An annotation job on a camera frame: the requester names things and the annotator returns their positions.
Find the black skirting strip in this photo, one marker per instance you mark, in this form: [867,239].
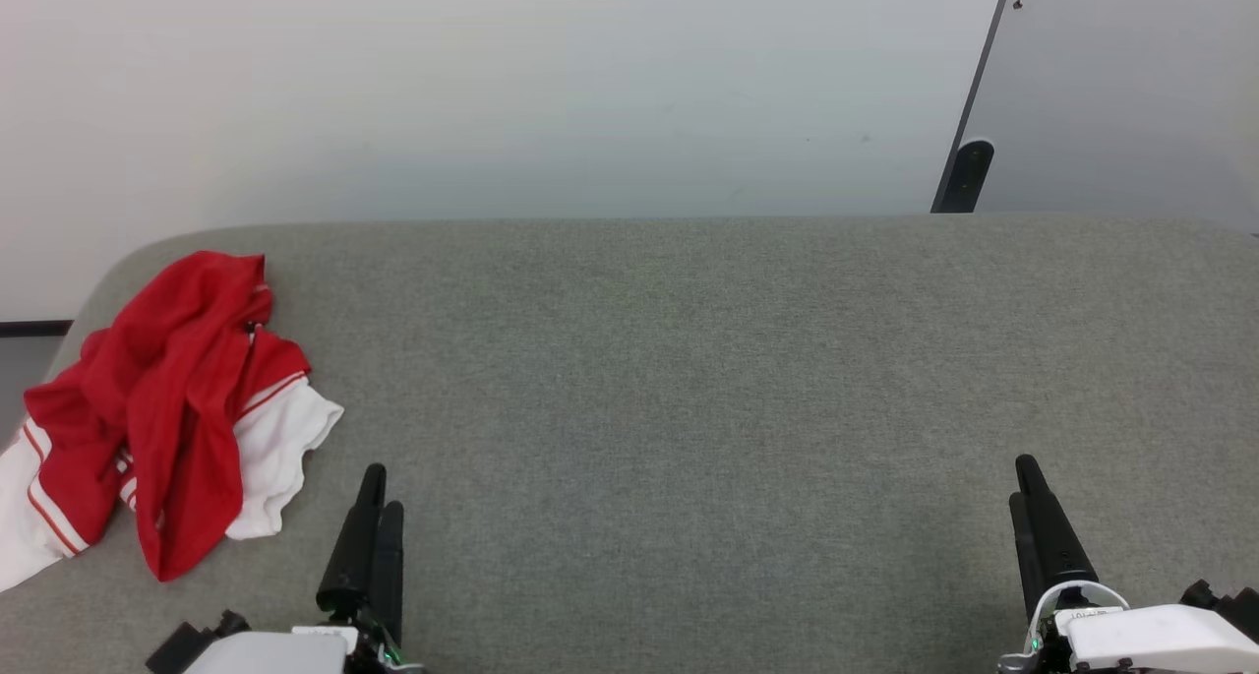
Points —
[34,328]

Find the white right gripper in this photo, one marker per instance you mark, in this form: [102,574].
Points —
[1151,640]

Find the red and white jersey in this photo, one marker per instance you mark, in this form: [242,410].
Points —
[177,398]

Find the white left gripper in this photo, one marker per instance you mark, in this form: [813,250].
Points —
[295,654]

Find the dark door frame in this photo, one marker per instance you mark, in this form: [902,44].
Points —
[979,74]

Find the grey door panel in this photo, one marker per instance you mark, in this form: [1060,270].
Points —
[1131,93]

